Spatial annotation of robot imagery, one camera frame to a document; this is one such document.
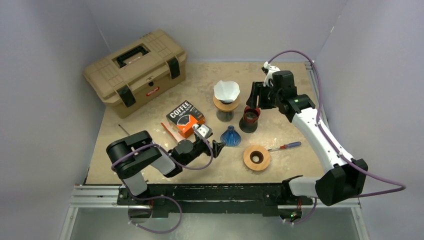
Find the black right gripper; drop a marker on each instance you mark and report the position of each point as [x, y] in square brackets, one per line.
[258, 89]

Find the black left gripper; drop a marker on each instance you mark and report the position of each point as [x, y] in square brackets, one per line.
[216, 146]

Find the dark carafe with red rim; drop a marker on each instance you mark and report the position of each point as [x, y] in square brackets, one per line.
[249, 120]

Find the white paper coffee filter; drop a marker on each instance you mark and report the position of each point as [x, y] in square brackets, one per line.
[226, 91]

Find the clear glass carafe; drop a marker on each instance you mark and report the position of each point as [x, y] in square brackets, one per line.
[224, 116]

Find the black orange coffee filter box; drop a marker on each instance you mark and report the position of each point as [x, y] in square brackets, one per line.
[183, 117]

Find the blue glass dripper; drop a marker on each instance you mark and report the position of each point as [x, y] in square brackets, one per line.
[231, 138]

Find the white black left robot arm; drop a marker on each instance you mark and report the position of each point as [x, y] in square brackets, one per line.
[130, 155]

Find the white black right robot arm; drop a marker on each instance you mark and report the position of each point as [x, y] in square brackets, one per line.
[344, 176]

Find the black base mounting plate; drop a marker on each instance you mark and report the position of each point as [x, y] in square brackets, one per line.
[267, 199]

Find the tan plastic toolbox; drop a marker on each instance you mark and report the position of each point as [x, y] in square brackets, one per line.
[132, 76]

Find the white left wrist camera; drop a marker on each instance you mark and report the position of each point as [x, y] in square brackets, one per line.
[202, 130]

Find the red handled screwdriver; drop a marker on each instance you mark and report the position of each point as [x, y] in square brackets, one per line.
[286, 146]

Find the aluminium frame rail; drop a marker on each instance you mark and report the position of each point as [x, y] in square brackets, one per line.
[106, 196]

